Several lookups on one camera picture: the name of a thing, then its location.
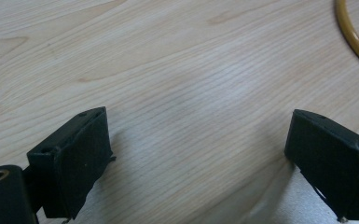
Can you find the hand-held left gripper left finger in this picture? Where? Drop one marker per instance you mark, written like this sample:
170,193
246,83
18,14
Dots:
74,155

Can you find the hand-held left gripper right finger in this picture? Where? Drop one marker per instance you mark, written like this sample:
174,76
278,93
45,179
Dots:
335,155

